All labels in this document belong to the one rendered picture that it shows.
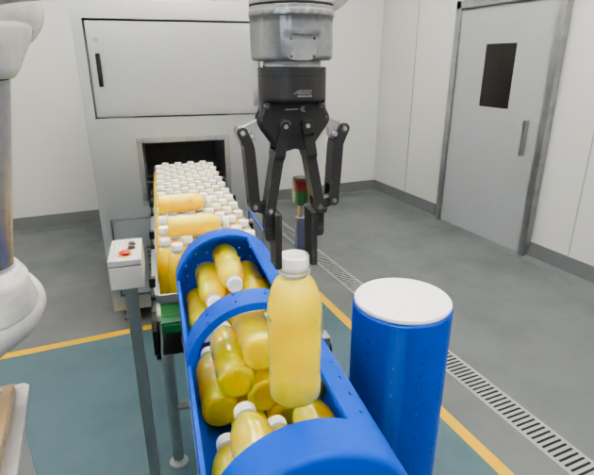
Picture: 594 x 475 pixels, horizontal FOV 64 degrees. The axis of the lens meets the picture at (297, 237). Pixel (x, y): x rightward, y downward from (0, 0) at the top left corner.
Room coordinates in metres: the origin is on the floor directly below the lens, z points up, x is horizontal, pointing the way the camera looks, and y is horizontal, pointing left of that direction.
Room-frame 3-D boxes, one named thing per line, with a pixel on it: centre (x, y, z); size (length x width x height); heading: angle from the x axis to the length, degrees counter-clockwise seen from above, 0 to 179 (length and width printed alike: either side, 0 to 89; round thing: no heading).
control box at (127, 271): (1.46, 0.56, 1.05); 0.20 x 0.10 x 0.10; 16
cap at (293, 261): (0.56, 0.00, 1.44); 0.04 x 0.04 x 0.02
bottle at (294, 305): (0.56, 0.00, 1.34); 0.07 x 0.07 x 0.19
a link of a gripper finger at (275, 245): (0.55, 0.03, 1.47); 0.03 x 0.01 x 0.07; 16
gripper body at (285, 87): (0.56, 0.01, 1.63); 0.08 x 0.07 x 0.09; 106
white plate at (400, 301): (1.24, -0.31, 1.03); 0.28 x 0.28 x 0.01
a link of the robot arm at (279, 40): (0.56, 0.01, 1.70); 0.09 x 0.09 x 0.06
